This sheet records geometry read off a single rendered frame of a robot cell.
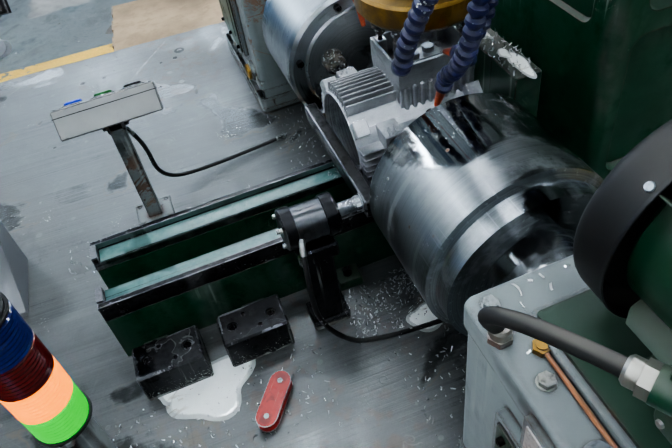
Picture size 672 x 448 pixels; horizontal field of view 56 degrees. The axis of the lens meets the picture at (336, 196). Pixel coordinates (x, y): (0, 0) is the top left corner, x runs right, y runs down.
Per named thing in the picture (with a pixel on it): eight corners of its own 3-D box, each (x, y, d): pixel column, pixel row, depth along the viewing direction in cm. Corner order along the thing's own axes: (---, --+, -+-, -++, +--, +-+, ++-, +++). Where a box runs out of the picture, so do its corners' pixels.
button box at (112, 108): (164, 107, 113) (153, 78, 111) (163, 109, 106) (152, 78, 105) (67, 138, 110) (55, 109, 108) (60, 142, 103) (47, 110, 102)
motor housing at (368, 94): (431, 117, 115) (429, 22, 102) (486, 180, 101) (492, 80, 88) (328, 153, 111) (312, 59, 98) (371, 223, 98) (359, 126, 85)
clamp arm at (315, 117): (384, 212, 88) (321, 115, 106) (382, 196, 86) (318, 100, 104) (361, 220, 87) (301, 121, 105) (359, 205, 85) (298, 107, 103)
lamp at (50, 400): (71, 362, 68) (53, 338, 64) (75, 410, 63) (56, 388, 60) (13, 384, 66) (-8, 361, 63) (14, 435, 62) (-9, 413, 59)
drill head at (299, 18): (360, 23, 143) (347, -91, 126) (436, 107, 118) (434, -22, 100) (254, 55, 139) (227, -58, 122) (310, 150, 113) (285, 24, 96)
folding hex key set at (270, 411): (275, 435, 88) (273, 428, 87) (254, 430, 89) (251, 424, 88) (295, 379, 94) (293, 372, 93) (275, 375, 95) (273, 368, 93)
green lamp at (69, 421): (88, 384, 71) (71, 362, 68) (93, 431, 66) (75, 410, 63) (33, 405, 70) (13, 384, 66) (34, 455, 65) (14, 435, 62)
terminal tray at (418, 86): (441, 54, 101) (441, 13, 96) (475, 87, 94) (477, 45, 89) (372, 77, 99) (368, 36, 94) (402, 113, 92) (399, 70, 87)
